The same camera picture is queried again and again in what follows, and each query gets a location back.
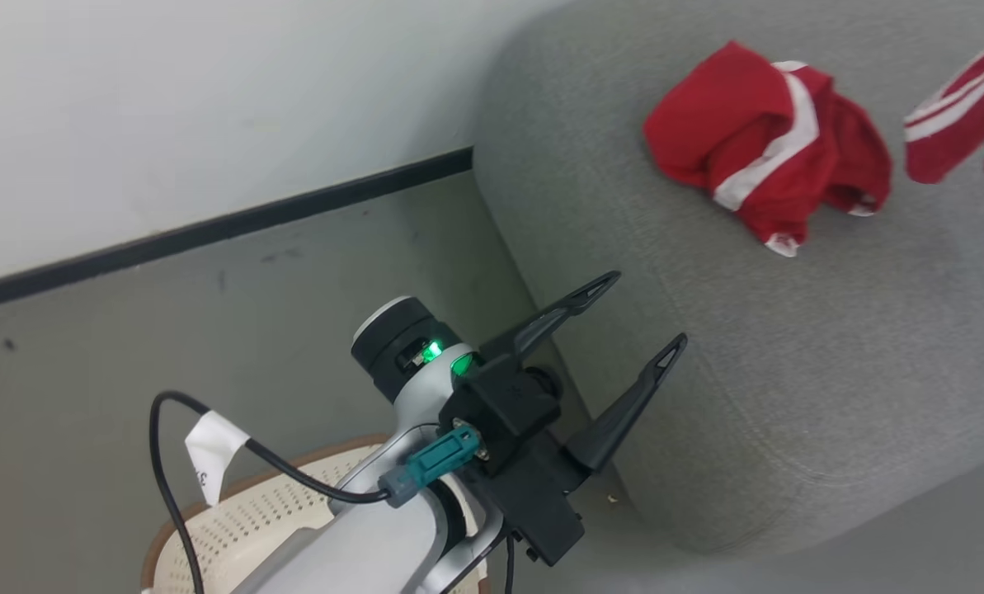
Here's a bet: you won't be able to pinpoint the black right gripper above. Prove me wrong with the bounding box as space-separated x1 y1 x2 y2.
477 271 690 568

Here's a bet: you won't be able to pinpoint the red shorts with white stripe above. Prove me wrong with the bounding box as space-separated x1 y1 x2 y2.
643 40 894 259

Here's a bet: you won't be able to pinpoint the red garment with white stripes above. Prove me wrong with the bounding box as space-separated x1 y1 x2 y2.
904 25 984 193

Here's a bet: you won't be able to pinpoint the cream perforated laundry basket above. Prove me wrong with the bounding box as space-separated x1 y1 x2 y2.
140 432 492 594

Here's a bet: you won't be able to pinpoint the grey fabric sofa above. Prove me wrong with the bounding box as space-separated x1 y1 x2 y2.
472 0 984 556

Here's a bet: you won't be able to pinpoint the dark baseboard strip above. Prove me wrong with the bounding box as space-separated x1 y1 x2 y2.
0 146 474 315

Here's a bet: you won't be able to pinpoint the teal cable connector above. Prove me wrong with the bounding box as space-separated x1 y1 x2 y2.
378 422 492 506

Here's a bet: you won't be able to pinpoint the thin black cable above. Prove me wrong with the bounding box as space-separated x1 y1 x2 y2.
148 391 393 594

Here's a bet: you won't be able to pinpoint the white paper cable label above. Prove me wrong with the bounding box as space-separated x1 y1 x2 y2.
184 410 252 507

